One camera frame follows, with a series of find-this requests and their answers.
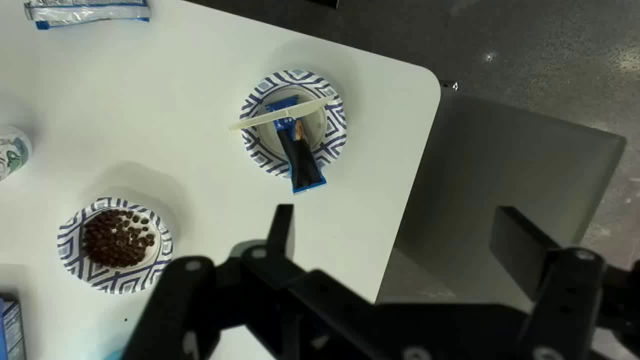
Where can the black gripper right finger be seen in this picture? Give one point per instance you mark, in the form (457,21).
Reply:
(521,249)

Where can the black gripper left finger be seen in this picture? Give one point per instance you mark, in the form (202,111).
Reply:
(281,228)

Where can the patterned paper bowl with beans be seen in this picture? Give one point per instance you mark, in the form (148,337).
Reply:
(115,247)

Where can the patterned paper bowl with wrapper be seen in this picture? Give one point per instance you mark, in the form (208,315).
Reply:
(324,131)

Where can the printed paper cup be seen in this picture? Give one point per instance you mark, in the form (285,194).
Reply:
(14,151)

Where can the blue black snack wrapper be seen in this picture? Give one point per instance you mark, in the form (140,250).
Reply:
(304,170)

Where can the blue cookie box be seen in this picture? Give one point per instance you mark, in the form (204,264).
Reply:
(11,329)

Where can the silver blue snack packet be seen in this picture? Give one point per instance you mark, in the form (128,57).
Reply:
(49,15)

